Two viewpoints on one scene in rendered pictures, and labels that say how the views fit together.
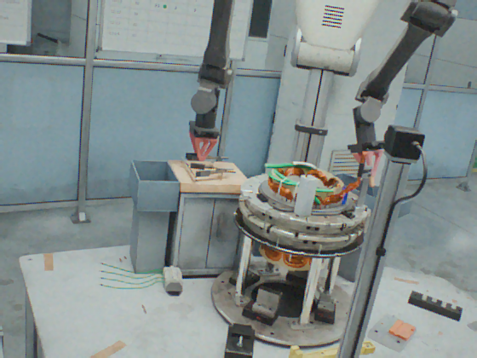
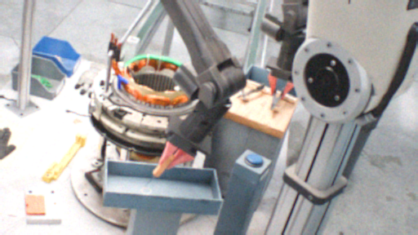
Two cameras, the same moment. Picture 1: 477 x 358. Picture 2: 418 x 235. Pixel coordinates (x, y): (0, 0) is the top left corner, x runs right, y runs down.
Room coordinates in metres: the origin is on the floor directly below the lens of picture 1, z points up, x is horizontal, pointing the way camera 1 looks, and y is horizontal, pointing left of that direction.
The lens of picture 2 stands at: (2.07, -1.19, 1.88)
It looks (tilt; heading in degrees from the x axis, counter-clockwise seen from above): 30 degrees down; 128
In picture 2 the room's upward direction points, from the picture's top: 12 degrees clockwise
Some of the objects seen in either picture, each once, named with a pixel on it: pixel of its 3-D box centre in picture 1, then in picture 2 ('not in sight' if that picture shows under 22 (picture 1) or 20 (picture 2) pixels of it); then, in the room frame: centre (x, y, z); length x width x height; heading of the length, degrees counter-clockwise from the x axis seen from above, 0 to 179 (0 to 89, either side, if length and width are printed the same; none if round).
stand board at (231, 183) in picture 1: (209, 176); (259, 106); (1.38, 0.09, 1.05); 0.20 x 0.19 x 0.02; 111
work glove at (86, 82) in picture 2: not in sight; (95, 78); (0.72, 0.10, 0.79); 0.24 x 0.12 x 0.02; 122
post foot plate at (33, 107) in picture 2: not in sight; (22, 106); (0.73, -0.22, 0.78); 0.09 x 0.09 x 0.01; 7
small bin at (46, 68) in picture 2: not in sight; (38, 77); (0.64, -0.10, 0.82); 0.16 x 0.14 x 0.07; 32
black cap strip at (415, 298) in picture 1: (434, 305); not in sight; (1.31, -0.61, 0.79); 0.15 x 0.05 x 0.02; 65
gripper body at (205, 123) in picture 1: (205, 119); (287, 59); (1.41, 0.13, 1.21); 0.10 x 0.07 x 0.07; 23
